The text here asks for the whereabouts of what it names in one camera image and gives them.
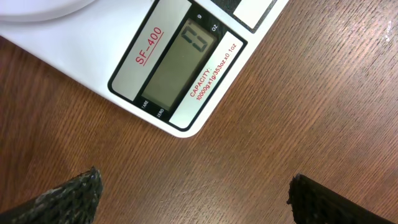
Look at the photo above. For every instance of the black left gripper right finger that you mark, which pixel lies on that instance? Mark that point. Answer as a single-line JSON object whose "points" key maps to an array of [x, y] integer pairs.
{"points": [[313, 203]]}

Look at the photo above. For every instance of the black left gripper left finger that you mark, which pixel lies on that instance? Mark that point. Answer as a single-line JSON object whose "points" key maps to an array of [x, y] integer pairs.
{"points": [[73, 202]]}

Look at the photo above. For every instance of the white digital kitchen scale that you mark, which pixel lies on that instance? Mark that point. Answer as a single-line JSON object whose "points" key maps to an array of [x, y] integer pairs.
{"points": [[168, 62]]}

